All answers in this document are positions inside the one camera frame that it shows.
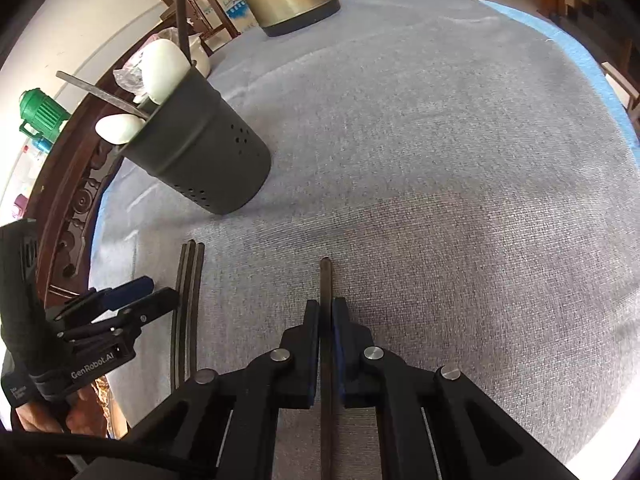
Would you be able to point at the carved wooden sideboard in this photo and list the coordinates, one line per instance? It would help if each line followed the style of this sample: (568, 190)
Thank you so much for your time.
(75, 185)

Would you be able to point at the person's left hand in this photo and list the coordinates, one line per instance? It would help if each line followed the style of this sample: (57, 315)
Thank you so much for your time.
(80, 415)

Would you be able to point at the white cabinet blue print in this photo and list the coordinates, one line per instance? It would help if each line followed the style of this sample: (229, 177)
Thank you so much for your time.
(235, 7)

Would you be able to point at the blue bottle red cap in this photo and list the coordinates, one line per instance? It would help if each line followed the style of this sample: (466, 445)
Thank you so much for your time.
(39, 146)

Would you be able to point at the single brown chopstick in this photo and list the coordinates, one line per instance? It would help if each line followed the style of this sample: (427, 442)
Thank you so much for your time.
(326, 280)
(100, 92)
(181, 10)

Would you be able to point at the blue table cover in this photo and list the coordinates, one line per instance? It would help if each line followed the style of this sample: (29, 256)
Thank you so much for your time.
(575, 45)

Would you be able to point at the grey tablecloth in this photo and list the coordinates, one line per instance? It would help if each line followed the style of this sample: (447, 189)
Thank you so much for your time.
(425, 160)

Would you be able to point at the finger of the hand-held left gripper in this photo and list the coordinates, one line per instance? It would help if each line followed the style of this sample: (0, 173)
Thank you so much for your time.
(130, 287)
(160, 302)

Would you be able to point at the white plastic spoon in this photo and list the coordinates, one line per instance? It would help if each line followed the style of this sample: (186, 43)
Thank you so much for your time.
(117, 127)
(162, 70)

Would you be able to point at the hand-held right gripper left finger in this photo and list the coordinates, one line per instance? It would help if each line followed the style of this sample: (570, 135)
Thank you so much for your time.
(305, 350)

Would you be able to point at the dark grey utensil holder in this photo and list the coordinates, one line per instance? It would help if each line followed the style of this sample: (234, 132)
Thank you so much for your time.
(210, 150)

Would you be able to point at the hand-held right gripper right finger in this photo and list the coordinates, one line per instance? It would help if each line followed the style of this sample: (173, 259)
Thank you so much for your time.
(345, 355)

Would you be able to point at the green thermos jug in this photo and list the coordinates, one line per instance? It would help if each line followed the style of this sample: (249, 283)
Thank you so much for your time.
(42, 112)

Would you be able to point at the white bowl with plastic wrap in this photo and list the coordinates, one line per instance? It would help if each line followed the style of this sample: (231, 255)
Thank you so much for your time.
(125, 75)

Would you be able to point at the brown wooden chair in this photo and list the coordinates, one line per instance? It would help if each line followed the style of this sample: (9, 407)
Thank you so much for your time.
(200, 5)

